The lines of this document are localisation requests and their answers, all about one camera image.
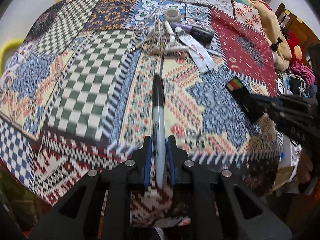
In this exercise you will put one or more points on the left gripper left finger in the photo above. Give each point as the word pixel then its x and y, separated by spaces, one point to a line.
pixel 98 205

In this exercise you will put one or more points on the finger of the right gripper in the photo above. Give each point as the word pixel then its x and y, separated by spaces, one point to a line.
pixel 256 105

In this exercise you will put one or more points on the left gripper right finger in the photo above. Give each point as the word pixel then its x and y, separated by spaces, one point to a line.
pixel 218 204

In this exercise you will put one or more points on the grey black marker pen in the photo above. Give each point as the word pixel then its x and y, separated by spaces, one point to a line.
pixel 158 129

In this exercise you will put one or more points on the black makeup palette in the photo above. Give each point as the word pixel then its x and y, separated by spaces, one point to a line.
pixel 239 92

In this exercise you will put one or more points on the person's right hand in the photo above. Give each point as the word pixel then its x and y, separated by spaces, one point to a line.
pixel 304 168

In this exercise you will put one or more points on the white squeezed tube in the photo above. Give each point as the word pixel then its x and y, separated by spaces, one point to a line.
pixel 198 53

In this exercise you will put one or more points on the purple black cosmetic tube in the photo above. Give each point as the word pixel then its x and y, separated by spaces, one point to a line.
pixel 202 35

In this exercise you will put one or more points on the grey tape roll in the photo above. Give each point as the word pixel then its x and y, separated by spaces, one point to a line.
pixel 172 15

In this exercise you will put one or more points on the patchwork patterned bedspread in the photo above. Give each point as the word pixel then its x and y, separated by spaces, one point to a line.
pixel 77 93

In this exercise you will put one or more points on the clutter pile with cables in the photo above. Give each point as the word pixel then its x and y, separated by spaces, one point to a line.
pixel 297 79

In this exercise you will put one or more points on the yellow curved bed rail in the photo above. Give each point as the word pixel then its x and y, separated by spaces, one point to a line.
pixel 5 48

